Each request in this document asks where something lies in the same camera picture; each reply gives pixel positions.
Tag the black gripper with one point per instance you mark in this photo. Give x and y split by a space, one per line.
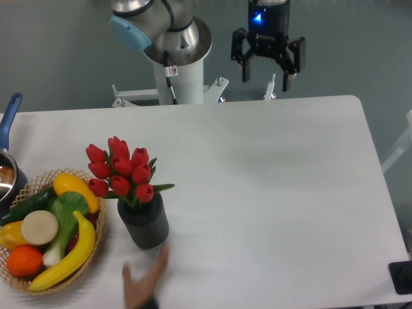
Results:
267 36

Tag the red tulip bouquet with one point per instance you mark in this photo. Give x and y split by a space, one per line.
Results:
123 174

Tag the dark grey ribbed vase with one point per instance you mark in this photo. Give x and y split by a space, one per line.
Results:
148 229

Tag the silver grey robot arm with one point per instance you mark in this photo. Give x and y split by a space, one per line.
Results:
169 34

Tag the person's hand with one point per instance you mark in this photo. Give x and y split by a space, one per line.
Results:
138 293

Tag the white stand foot with bolt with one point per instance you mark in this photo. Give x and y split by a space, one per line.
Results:
269 92

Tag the yellow squash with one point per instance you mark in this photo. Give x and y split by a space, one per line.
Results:
70 183

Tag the green bok choy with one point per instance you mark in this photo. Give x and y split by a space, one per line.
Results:
62 207

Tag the black device at table edge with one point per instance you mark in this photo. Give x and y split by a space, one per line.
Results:
400 273

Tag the yellow banana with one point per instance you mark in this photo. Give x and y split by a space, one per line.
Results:
70 263

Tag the woven wicker basket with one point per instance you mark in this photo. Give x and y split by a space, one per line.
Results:
36 185

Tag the green cucumber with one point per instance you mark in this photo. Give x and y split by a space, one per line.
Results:
36 202

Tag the beige round radish slice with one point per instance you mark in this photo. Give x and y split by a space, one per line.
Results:
39 227

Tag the yellow bell pepper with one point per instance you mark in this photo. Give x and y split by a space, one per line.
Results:
11 235

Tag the orange fruit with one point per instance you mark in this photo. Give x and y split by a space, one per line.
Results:
24 261

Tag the white frame at right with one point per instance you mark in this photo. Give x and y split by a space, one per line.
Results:
401 145

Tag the blue handled saucepan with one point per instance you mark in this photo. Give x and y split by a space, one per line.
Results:
13 180

